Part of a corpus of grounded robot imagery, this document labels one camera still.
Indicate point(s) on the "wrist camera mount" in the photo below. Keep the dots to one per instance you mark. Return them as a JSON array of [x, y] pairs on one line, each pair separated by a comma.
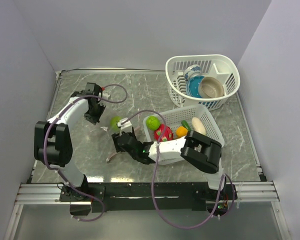
[[105, 94], [125, 126]]

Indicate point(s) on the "teal plate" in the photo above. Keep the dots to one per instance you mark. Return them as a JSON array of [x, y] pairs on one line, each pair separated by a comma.
[[192, 86]]

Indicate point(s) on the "fake white radish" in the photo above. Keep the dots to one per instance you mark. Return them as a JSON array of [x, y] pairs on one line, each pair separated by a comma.
[[198, 126]]

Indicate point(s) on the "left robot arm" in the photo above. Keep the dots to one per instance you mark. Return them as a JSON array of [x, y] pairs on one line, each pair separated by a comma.
[[52, 138]]

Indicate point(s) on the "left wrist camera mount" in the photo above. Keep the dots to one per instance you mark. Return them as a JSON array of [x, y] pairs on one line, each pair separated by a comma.
[[105, 94]]

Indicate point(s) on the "beige bowl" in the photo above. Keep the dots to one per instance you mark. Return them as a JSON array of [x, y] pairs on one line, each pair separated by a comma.
[[210, 88]]

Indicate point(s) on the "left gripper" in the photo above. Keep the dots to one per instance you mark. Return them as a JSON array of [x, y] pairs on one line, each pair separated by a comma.
[[94, 120]]

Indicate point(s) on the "round white dish basket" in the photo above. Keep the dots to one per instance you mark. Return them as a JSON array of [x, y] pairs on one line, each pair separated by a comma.
[[214, 65]]

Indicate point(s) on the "rectangular white perforated basket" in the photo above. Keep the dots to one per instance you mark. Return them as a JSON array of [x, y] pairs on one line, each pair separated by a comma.
[[174, 118]]

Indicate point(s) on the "aluminium frame rail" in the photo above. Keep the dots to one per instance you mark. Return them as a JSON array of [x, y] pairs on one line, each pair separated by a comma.
[[256, 191]]

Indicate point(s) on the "blue white patterned bowl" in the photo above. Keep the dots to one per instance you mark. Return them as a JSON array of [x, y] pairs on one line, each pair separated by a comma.
[[192, 71]]

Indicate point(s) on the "fake orange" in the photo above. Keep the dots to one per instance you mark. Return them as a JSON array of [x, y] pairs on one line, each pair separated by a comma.
[[181, 132]]

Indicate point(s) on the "fake green chili pepper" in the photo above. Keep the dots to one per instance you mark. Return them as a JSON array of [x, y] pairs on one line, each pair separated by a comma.
[[185, 124]]

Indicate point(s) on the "fake green apple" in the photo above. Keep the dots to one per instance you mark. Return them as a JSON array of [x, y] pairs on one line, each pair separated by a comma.
[[114, 123], [153, 123]]

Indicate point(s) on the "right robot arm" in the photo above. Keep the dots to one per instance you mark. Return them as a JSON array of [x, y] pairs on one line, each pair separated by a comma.
[[202, 152]]

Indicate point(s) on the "fake red dragon fruit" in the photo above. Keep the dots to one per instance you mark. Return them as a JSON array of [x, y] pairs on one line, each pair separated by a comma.
[[167, 134]]

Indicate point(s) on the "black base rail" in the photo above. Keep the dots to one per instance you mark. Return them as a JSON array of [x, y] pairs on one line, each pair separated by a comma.
[[96, 206]]

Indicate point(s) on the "clear zip top bag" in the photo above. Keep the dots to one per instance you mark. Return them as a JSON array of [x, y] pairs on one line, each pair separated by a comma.
[[112, 155]]

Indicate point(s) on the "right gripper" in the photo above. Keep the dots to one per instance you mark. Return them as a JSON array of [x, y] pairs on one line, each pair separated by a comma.
[[115, 137]]

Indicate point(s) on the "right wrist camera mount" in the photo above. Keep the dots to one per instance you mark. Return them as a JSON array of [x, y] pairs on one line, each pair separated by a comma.
[[125, 126]]

